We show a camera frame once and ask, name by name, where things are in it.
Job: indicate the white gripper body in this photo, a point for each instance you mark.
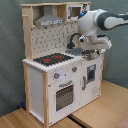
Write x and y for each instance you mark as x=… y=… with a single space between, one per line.
x=94 y=42

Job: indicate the small metal pot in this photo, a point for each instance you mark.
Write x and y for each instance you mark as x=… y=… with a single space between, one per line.
x=90 y=54

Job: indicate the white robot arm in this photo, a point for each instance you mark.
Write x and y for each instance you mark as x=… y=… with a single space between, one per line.
x=90 y=21

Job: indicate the wooden toy kitchen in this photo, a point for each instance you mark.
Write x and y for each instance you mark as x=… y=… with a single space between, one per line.
x=40 y=84

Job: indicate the grey toy sink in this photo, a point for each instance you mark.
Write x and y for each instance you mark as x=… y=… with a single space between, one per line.
x=76 y=51

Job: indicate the black toy faucet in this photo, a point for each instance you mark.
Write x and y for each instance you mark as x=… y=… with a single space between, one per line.
x=71 y=45

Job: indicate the toy dishwasher door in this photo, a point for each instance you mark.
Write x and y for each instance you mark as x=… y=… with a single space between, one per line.
x=88 y=75

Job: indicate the right red stove knob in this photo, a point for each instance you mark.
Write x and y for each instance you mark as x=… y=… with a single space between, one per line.
x=74 y=69

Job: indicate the red stove knob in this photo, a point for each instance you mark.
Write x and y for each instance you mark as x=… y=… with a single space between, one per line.
x=74 y=69
x=56 y=75

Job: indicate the black toy stovetop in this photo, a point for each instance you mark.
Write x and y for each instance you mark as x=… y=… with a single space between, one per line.
x=52 y=59

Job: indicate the left red stove knob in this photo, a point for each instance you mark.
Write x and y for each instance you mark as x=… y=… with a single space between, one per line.
x=56 y=75

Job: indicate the grey range hood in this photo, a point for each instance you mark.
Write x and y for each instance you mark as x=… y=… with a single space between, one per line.
x=48 y=18

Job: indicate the toy oven door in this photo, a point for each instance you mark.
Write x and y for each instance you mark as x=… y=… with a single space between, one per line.
x=64 y=97

